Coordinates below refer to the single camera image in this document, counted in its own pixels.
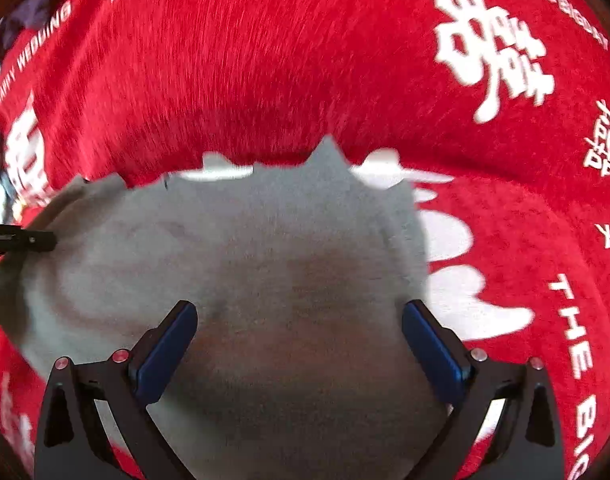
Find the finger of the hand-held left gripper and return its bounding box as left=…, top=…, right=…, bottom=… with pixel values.
left=0, top=225, right=56, bottom=257

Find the dark purple cloth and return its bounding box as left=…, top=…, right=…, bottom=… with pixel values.
left=0, top=0, right=73, bottom=61

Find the red printed blanket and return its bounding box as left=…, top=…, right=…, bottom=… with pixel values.
left=0, top=0, right=610, bottom=480

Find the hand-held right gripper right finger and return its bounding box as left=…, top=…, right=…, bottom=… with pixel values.
left=402, top=300, right=566, bottom=480

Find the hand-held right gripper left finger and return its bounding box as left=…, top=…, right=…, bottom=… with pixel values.
left=34, top=300, right=199, bottom=480

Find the grey knit garment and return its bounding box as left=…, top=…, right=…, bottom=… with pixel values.
left=0, top=135, right=451, bottom=480

